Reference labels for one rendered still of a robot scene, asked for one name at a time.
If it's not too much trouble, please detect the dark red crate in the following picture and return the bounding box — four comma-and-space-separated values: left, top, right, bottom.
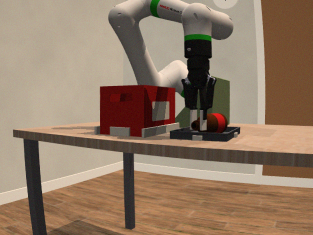
100, 85, 176, 137

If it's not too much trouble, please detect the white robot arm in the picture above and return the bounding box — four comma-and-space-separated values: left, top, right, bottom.
108, 0, 234, 98

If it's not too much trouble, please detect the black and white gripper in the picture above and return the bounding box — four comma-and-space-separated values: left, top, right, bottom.
181, 58, 217, 131

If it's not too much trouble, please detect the brown bottle with red label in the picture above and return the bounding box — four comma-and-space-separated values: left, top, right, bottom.
191, 113, 228, 133

